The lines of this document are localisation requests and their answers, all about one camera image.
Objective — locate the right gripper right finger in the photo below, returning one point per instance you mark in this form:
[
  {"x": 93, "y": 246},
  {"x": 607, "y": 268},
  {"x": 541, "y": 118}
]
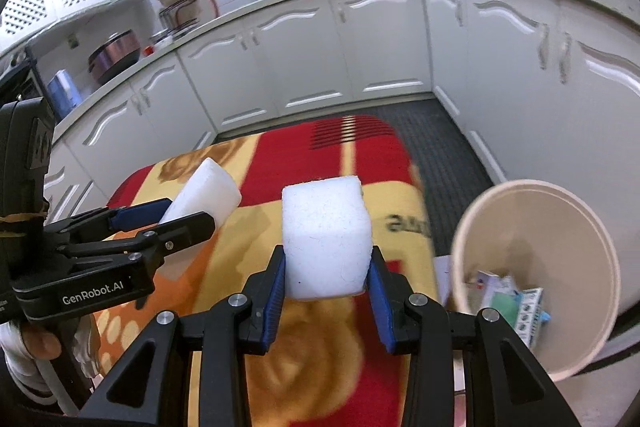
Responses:
[{"x": 505, "y": 385}]

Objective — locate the beige round trash bin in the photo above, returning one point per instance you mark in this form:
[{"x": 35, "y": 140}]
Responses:
[{"x": 544, "y": 236}]

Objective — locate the long white foam block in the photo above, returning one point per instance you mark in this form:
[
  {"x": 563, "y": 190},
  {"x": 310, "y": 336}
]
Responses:
[{"x": 210, "y": 189}]

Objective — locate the blue white box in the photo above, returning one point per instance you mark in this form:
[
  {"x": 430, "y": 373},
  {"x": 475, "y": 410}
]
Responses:
[{"x": 64, "y": 93}]

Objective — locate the red yellow patterned blanket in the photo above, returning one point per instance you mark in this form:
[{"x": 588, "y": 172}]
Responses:
[{"x": 327, "y": 366}]

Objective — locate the white gloved left hand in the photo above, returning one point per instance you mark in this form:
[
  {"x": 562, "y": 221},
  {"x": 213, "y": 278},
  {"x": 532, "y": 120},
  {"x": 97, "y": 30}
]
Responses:
[{"x": 26, "y": 347}]

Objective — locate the white lower kitchen cabinets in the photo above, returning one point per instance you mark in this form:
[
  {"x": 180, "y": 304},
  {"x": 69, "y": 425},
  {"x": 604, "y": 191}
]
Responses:
[{"x": 545, "y": 89}]

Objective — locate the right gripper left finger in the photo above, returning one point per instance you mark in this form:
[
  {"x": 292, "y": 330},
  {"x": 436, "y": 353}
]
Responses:
[{"x": 150, "y": 383}]

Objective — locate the wire dish rack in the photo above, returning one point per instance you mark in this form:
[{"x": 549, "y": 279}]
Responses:
[{"x": 179, "y": 15}]

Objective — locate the dark red rice cooker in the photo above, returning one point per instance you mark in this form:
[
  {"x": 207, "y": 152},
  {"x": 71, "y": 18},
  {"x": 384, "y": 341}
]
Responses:
[{"x": 115, "y": 55}]

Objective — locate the carton trash in bin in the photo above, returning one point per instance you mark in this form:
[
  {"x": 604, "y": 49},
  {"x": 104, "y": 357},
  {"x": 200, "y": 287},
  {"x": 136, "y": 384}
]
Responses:
[{"x": 521, "y": 308}]

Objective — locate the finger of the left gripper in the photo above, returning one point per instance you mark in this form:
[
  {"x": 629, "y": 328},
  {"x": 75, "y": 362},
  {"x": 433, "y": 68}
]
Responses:
[
  {"x": 97, "y": 224},
  {"x": 147, "y": 245}
]

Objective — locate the small white foam cube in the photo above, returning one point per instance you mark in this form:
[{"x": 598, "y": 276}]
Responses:
[{"x": 326, "y": 238}]

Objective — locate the black microwave oven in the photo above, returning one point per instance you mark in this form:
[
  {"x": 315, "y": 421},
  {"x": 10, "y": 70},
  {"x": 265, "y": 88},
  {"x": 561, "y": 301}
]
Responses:
[{"x": 21, "y": 80}]

